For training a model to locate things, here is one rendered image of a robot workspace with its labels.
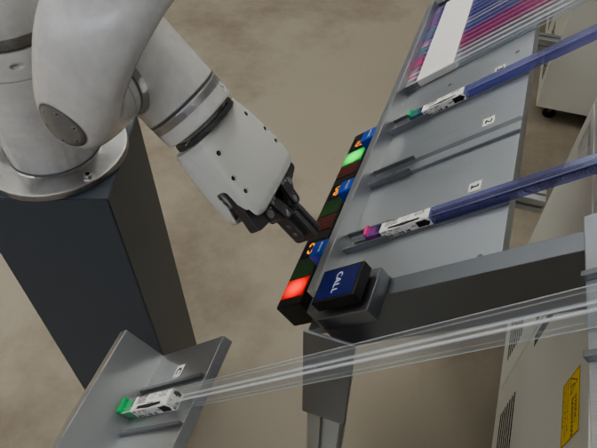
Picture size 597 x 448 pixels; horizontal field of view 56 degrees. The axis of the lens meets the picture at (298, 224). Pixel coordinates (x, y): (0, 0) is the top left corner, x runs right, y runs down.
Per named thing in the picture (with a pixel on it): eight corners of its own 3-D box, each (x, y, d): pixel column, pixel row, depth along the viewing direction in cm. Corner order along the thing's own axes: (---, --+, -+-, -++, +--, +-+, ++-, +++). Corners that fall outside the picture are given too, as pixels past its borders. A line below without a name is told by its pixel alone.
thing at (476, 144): (341, 316, 59) (322, 297, 58) (449, 20, 101) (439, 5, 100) (514, 280, 47) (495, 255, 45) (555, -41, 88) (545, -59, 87)
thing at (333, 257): (346, 332, 61) (306, 291, 58) (449, 36, 103) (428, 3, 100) (355, 331, 60) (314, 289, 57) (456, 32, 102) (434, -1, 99)
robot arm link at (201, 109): (179, 92, 62) (199, 112, 63) (138, 140, 56) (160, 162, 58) (226, 57, 56) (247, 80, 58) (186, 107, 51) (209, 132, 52)
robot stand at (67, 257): (106, 425, 123) (-35, 198, 71) (123, 351, 135) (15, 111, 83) (188, 426, 123) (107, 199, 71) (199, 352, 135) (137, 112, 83)
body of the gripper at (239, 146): (197, 102, 63) (263, 173, 67) (151, 160, 56) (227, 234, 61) (240, 73, 58) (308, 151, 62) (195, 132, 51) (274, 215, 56)
